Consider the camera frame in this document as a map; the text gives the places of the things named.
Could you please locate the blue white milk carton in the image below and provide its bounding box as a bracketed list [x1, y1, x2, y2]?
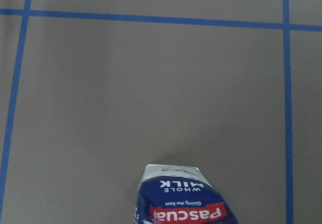
[133, 164, 238, 223]

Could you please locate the brown paper table cover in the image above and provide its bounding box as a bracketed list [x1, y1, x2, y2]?
[1, 0, 321, 223]

